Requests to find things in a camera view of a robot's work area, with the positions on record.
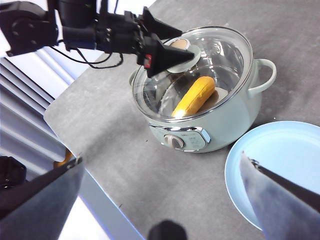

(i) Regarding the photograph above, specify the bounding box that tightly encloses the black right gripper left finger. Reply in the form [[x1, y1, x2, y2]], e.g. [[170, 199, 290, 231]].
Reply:
[[0, 155, 85, 240]]

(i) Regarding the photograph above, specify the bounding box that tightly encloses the thin black cable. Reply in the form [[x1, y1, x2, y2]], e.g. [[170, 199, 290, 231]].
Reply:
[[51, 44, 125, 70]]

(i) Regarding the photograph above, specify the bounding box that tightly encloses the glass lid with golden knob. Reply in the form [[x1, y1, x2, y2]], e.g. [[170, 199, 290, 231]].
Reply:
[[131, 25, 255, 120]]

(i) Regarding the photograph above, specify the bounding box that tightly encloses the light blue round plate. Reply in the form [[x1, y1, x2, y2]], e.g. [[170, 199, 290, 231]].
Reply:
[[224, 120, 320, 232]]

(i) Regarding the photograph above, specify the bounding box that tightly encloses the pale green electric steamer pot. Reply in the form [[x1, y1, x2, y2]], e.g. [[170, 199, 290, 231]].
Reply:
[[128, 58, 278, 154]]

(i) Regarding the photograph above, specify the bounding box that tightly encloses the black box device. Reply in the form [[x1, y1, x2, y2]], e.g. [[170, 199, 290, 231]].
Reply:
[[0, 156, 27, 193]]

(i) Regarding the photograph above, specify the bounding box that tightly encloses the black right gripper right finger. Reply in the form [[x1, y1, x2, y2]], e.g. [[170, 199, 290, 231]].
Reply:
[[239, 150, 320, 240]]

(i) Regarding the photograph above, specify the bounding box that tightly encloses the yellow corn cob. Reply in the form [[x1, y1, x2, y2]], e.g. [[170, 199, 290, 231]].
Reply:
[[171, 76, 216, 118]]

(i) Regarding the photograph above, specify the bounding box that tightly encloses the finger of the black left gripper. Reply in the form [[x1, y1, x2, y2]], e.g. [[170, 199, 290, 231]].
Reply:
[[136, 34, 196, 79], [140, 6, 184, 40]]

